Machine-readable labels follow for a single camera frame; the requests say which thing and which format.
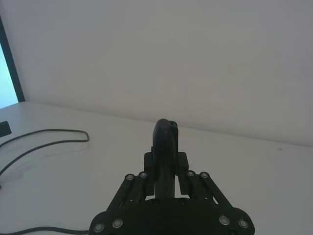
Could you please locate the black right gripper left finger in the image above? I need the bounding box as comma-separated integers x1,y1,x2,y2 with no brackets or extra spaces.
89,151,156,235

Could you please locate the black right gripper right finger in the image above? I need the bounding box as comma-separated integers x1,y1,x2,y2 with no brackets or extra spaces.
177,151,256,235

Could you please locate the small black flat block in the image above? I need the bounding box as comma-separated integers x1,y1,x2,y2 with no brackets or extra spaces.
0,120,12,139

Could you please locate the black framed screen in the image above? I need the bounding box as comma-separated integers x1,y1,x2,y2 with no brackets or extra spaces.
0,14,26,110

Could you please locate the thin black cable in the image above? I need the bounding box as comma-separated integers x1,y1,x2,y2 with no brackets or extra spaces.
0,129,90,189
0,222,91,235

